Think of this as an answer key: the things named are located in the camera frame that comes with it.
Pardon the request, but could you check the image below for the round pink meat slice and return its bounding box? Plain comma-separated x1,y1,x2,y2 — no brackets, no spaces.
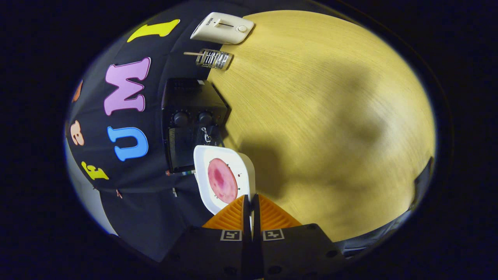
207,158,238,204

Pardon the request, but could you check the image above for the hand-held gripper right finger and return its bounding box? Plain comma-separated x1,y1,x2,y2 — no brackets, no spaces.
252,194,347,280

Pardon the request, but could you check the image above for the black toaster oven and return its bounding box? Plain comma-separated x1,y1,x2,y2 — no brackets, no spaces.
161,77,230,174

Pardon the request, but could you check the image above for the black backdrop cloth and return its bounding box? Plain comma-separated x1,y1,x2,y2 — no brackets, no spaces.
64,0,257,263

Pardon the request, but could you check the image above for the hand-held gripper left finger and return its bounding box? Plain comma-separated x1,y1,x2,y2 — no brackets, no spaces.
161,194,252,280

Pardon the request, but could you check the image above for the glass jar with wooden stick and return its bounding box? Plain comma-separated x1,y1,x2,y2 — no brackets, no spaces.
183,48,234,71

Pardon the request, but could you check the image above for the white square tray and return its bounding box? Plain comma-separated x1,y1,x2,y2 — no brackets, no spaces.
193,145,256,230

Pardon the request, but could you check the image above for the white bread toaster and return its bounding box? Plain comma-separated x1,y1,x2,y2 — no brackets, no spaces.
190,12,255,45

